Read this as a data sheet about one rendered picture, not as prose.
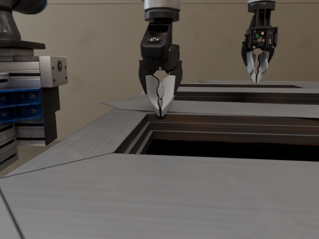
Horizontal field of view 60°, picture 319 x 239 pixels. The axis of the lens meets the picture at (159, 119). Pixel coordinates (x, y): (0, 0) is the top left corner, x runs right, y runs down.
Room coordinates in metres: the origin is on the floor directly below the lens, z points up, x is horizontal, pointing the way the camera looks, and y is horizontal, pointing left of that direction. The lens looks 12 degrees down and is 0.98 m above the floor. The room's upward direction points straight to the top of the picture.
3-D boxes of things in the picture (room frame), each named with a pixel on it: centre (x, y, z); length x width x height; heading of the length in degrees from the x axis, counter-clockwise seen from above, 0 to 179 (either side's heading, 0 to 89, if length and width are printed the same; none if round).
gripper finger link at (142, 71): (0.59, 0.02, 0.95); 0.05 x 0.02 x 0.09; 83
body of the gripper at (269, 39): (0.80, -0.28, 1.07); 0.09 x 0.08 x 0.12; 172
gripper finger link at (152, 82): (0.60, 0.01, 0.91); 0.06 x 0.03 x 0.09; 173
